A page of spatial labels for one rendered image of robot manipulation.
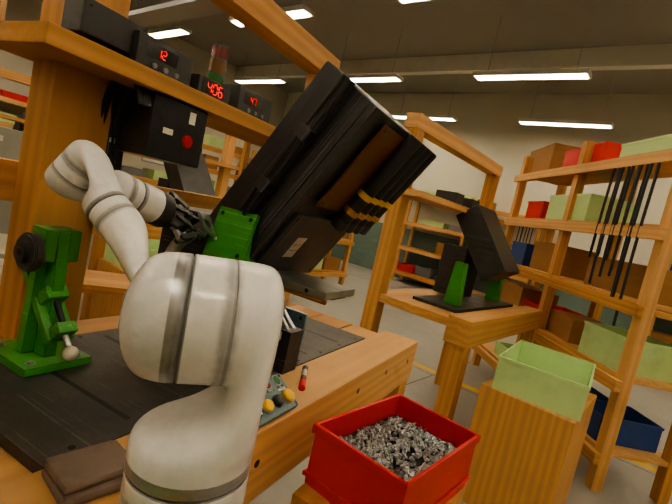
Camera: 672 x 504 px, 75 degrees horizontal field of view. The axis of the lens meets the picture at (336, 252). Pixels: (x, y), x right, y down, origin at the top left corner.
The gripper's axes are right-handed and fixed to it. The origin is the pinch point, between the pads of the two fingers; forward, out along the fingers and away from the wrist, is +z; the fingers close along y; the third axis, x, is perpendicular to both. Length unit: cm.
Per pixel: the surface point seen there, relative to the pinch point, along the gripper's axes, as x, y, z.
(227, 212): -7.2, 1.2, 2.9
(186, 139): -4.6, 24.3, -1.2
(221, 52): -18, 58, 10
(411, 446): -22, -61, 19
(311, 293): -15.5, -22.5, 15.1
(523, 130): -301, 399, 827
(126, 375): 20.4, -28.0, -7.4
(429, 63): -185, 530, 640
